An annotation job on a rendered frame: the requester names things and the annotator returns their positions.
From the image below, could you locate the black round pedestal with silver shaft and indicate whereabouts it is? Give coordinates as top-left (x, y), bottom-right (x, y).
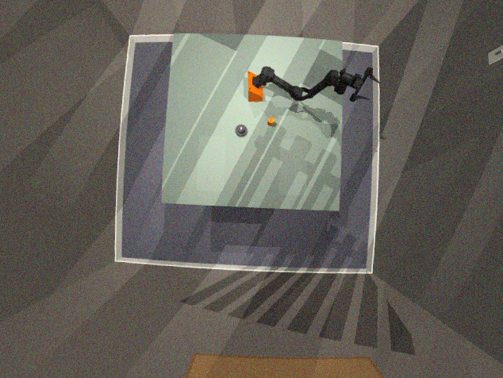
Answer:
top-left (235, 125), bottom-right (247, 137)

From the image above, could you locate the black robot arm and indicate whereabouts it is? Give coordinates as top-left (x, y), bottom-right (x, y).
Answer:
top-left (252, 66), bottom-right (363, 101)

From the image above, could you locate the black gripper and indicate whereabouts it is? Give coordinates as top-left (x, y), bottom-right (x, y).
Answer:
top-left (347, 67), bottom-right (380, 102)

